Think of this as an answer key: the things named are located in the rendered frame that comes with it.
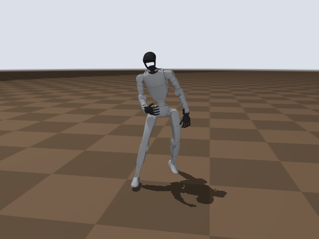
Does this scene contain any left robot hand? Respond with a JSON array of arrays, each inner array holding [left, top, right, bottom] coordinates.
[[179, 109, 190, 128]]

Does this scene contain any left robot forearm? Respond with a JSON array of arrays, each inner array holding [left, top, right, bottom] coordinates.
[[178, 88, 189, 114]]

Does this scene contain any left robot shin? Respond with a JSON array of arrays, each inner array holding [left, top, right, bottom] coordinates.
[[170, 143, 180, 164]]

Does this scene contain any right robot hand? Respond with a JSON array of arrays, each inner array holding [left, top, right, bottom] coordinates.
[[143, 103, 159, 116]]

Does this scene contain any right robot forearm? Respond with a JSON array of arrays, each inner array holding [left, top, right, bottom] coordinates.
[[138, 95, 148, 113]]

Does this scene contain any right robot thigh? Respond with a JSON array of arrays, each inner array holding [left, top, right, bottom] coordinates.
[[141, 111, 158, 152]]

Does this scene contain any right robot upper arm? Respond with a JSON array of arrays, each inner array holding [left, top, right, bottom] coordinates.
[[136, 74, 147, 100]]

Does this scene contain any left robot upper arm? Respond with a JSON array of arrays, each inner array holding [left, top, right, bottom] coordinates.
[[163, 70, 181, 96]]

